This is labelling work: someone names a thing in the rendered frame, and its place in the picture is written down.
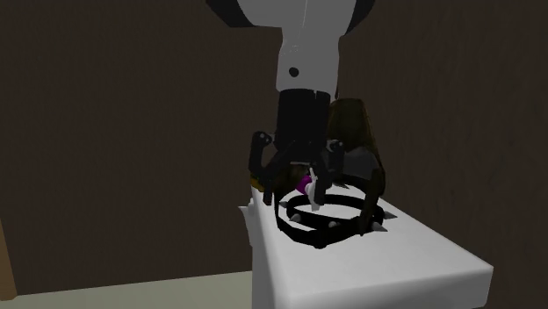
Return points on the white toilet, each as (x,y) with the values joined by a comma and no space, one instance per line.
(364,274)

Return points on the black spiked collar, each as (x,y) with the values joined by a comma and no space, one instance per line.
(317,238)

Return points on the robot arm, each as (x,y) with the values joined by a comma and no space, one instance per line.
(308,38)

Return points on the purple and white toy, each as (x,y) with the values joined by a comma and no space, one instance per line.
(304,185)

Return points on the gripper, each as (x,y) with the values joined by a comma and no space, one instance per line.
(303,124)

